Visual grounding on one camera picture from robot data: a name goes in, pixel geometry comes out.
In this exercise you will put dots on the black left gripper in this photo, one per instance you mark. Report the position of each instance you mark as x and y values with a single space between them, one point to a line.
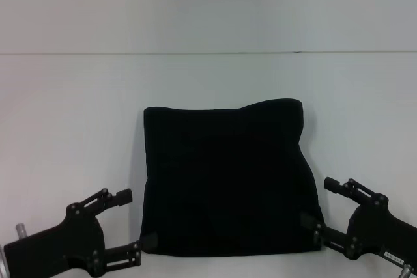
55 245

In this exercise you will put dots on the black shirt with FREE print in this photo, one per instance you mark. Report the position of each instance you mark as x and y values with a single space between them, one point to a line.
228 177

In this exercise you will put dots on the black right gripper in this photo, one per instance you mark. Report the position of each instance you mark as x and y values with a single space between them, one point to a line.
381 229

